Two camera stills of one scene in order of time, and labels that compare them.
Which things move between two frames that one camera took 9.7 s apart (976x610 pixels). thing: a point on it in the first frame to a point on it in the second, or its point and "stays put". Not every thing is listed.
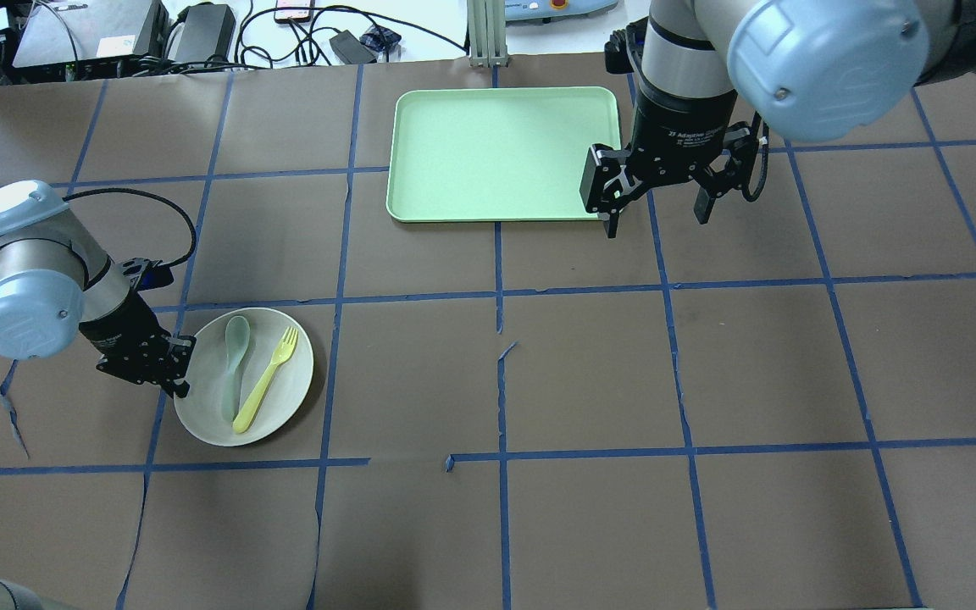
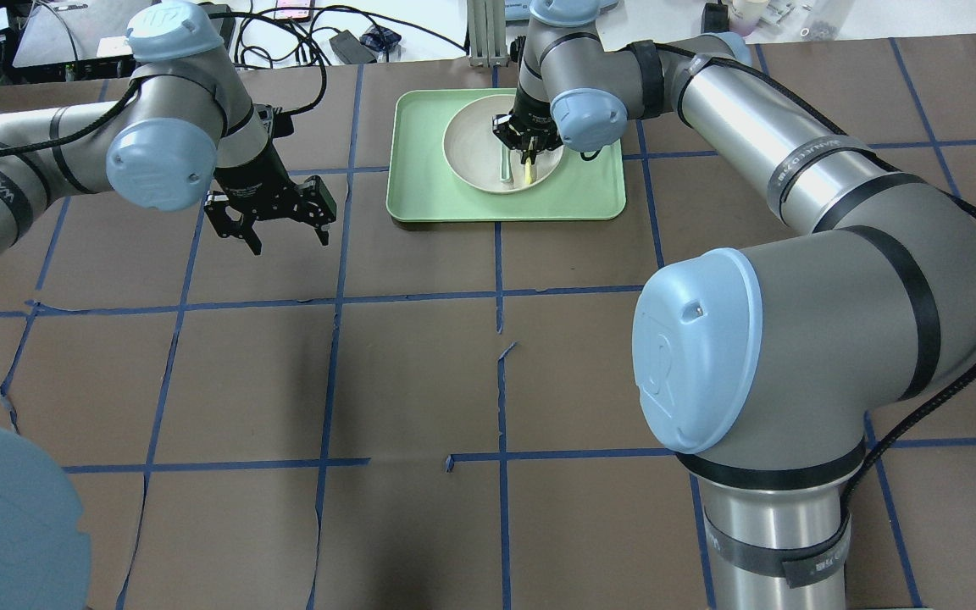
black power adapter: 351,49 stays put
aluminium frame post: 487,30 stays put
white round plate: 248,372 to 473,151
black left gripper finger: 180,354 to 314,203
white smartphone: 282,16 stays put
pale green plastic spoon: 237,338 to 507,174
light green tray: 492,153 stays put
